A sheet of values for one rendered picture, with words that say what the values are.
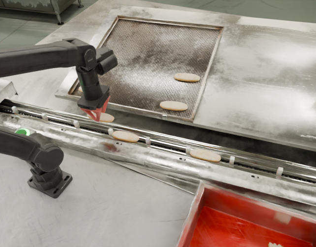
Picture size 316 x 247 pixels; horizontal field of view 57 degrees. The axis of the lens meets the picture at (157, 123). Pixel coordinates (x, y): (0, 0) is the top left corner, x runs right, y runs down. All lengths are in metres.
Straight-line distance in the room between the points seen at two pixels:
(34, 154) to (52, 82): 0.61
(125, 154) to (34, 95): 0.57
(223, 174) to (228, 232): 0.16
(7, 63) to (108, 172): 0.46
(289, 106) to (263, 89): 0.11
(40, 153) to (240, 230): 0.57
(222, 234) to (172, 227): 0.13
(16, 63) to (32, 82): 0.72
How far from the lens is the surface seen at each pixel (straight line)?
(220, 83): 1.10
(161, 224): 0.85
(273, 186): 0.90
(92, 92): 0.89
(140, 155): 0.94
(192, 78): 1.10
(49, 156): 0.87
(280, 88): 1.11
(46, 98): 1.32
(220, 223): 0.86
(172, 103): 1.03
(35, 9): 3.92
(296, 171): 0.97
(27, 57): 0.74
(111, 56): 0.90
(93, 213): 0.90
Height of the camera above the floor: 1.59
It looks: 46 degrees down
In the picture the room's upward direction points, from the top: 5 degrees counter-clockwise
